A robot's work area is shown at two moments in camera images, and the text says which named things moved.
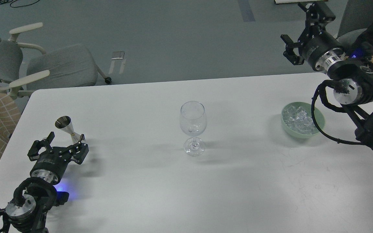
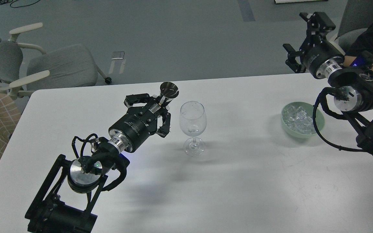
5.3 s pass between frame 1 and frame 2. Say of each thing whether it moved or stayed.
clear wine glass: stayed
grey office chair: stayed
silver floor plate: stayed
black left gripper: moved
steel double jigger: moved
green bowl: stayed
